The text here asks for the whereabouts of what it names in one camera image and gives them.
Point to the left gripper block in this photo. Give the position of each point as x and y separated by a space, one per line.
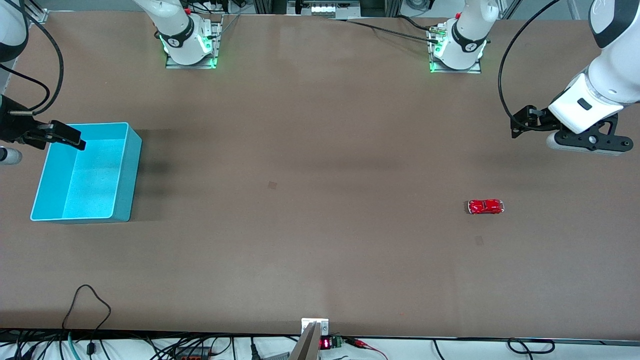
539 121

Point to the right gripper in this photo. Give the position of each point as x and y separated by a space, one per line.
11 127

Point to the red beetle toy car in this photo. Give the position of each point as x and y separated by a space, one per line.
485 206

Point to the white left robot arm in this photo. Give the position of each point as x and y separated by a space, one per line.
467 45

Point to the blue plastic box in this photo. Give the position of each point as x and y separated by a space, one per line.
85 190

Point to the black power strip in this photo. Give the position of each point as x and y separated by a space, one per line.
192 354

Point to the red digit display module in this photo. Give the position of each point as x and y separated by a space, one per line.
330 343

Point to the grey metal pole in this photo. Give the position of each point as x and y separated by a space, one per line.
306 347

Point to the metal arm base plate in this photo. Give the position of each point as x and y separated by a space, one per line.
472 70
172 64

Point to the aluminium frame structure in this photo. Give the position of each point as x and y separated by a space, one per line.
325 7

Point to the white metal clamp bracket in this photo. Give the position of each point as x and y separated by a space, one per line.
306 325

